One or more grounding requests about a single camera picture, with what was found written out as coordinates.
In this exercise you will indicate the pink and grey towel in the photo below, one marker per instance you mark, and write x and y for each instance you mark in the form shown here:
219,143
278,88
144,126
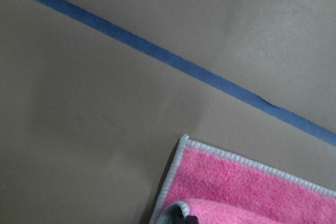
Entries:
218,186

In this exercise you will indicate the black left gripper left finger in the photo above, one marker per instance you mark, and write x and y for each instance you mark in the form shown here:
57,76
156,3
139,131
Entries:
176,218

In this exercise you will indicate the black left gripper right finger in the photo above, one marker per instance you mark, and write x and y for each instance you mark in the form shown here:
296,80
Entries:
191,220

